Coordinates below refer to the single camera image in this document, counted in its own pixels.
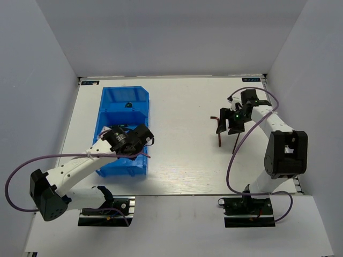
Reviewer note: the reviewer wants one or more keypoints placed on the aluminium table edge rail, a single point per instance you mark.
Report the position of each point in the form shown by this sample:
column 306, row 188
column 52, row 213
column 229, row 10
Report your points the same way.
column 286, row 152

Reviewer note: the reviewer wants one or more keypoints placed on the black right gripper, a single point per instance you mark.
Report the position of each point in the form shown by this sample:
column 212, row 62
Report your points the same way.
column 224, row 114

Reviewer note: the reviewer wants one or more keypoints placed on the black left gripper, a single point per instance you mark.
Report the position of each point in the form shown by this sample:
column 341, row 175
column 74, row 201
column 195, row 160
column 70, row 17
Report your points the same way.
column 139, row 149

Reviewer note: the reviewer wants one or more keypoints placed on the right corner table label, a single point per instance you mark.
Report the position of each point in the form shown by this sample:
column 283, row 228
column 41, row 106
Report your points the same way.
column 251, row 79

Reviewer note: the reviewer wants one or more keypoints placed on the brown hex key large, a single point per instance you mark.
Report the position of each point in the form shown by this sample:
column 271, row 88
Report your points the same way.
column 218, row 123

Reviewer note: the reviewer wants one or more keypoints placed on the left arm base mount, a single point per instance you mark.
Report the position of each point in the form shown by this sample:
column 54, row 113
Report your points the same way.
column 119, row 214

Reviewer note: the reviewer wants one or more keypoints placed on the blue plastic bin tray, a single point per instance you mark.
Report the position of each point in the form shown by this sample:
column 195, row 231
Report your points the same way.
column 112, row 111

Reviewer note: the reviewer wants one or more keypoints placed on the dark green stubby screwdriver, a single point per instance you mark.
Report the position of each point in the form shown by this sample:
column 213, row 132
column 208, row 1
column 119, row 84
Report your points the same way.
column 128, row 105

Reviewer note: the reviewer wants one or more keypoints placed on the corner table label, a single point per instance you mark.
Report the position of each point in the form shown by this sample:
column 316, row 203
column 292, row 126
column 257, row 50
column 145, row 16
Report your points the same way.
column 251, row 79
column 92, row 82

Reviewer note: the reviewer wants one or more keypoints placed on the left corner table label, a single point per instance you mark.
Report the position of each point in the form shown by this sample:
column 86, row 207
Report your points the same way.
column 92, row 82

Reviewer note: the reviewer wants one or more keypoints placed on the brown hex key small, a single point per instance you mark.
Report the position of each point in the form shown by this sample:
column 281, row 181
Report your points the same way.
column 236, row 142

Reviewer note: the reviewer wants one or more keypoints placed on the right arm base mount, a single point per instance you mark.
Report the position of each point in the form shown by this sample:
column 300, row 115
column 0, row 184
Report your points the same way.
column 247, row 212

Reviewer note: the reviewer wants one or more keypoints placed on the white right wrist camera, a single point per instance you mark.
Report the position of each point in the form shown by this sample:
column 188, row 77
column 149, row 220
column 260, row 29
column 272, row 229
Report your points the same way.
column 235, row 103

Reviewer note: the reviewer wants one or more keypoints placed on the black green precision screwdriver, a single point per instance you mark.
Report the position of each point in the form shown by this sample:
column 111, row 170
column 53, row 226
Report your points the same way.
column 123, row 125

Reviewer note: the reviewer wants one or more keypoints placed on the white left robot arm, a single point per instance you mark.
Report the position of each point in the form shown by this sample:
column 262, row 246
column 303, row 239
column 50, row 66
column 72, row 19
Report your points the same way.
column 53, row 191

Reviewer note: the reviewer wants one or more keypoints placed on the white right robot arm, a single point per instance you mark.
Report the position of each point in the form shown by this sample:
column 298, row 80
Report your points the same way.
column 259, row 114

